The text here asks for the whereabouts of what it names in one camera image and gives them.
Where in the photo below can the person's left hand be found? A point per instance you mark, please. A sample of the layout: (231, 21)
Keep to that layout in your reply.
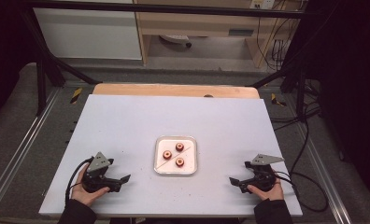
(85, 196)

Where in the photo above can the white power strip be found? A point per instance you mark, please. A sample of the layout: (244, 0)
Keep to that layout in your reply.
(262, 3)

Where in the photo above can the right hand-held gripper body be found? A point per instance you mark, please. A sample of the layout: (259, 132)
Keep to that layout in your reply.
(263, 179)

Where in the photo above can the white curved device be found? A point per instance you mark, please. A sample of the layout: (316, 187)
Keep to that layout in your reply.
(177, 39)

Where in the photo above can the black metal frame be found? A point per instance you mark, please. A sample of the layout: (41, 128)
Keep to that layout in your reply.
(173, 8)

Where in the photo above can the aluminium floor rail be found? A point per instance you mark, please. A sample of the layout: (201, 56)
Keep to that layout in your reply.
(324, 174)
(21, 149)

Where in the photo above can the light wooden desk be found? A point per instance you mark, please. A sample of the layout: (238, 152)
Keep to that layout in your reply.
(198, 23)

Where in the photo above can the white square tray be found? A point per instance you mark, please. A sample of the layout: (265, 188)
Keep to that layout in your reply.
(186, 169)

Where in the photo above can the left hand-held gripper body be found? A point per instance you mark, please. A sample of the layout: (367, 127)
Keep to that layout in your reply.
(94, 179)

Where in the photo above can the black curtain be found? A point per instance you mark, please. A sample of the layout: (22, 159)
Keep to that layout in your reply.
(5, 56)
(351, 77)

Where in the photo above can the thin wooden skewer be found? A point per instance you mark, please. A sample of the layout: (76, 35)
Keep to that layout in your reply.
(173, 158)

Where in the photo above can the person's right hand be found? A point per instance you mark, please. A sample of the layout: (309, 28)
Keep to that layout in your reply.
(272, 195)

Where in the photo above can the cored red hawthorn fruit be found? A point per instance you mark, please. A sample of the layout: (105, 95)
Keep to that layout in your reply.
(167, 154)
(180, 161)
(179, 146)

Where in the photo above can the yellow black tape strip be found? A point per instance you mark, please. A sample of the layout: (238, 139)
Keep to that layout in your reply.
(277, 100)
(76, 95)

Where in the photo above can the white cabinet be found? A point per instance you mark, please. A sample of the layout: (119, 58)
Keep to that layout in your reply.
(86, 34)

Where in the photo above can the wooden table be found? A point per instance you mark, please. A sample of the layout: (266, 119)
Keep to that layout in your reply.
(173, 90)

